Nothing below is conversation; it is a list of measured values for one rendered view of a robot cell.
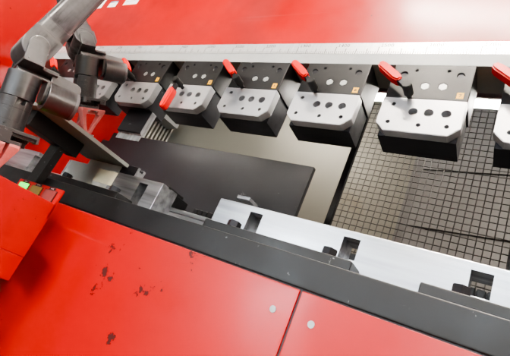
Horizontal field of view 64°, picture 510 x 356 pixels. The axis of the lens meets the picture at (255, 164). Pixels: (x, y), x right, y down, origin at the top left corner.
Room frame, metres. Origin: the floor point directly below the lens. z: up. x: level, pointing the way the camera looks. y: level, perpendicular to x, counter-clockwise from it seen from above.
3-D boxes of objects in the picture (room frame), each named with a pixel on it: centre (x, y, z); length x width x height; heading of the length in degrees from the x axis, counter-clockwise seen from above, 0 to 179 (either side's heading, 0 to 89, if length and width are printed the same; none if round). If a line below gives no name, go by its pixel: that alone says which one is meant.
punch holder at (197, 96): (1.02, 0.22, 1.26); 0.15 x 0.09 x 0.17; 54
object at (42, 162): (0.97, 0.47, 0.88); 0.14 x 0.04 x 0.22; 144
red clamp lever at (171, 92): (0.98, 0.28, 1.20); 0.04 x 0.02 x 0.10; 144
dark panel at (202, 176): (1.68, 0.26, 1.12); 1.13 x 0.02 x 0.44; 54
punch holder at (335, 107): (0.79, -0.10, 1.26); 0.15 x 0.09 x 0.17; 54
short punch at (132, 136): (1.13, 0.36, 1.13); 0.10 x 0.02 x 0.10; 54
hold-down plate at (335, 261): (0.72, -0.09, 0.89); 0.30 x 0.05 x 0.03; 54
